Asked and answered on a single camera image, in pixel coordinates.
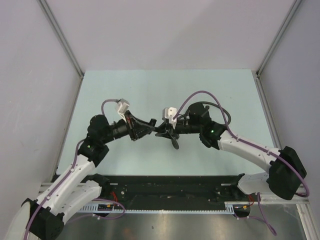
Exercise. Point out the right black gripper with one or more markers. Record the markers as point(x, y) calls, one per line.
point(166, 130)

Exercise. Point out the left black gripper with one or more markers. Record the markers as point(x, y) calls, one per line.
point(138, 133)

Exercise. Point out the black T-shaped connector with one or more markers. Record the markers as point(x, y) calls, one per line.
point(152, 125)

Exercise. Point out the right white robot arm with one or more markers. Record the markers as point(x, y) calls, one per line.
point(283, 169)

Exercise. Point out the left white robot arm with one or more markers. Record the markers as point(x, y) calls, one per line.
point(52, 209)

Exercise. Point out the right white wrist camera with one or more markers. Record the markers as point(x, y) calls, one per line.
point(168, 114)

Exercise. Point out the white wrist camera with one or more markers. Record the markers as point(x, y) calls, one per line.
point(168, 114)
point(122, 107)

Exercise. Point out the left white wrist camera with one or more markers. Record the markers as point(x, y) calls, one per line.
point(122, 107)

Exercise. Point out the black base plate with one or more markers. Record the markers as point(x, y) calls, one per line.
point(172, 192)

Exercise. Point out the white slotted cable duct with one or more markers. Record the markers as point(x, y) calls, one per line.
point(104, 208)

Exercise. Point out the left aluminium corner post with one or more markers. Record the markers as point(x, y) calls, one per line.
point(57, 30)

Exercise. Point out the aluminium corner post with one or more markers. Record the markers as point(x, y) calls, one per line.
point(279, 35)
point(57, 30)

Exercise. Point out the right aluminium corner post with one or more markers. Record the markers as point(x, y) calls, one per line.
point(279, 35)

